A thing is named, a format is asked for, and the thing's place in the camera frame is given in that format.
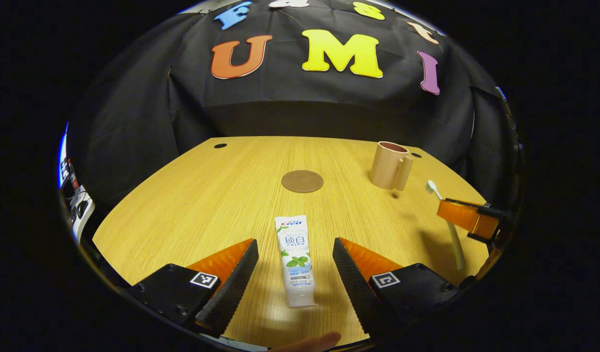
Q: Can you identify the computer monitor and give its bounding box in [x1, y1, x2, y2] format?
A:
[58, 122, 69, 189]

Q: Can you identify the round brown coaster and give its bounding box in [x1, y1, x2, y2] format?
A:
[281, 170, 324, 194]

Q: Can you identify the wooden desktop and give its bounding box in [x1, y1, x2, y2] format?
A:
[92, 136, 491, 349]

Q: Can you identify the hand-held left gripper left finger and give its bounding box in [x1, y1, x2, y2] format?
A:
[129, 238, 260, 338]

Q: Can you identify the pale green toothbrush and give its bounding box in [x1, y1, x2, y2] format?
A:
[425, 180, 466, 271]

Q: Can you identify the white toothpaste tube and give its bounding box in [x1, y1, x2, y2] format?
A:
[274, 215, 318, 308]

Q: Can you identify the black backdrop cloth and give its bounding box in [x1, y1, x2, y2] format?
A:
[67, 0, 520, 206]

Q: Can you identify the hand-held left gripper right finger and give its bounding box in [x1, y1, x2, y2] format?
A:
[332, 237, 459, 343]

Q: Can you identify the white side table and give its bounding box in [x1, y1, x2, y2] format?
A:
[67, 186, 96, 242]

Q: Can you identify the beige cup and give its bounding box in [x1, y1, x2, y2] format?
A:
[369, 141, 414, 191]

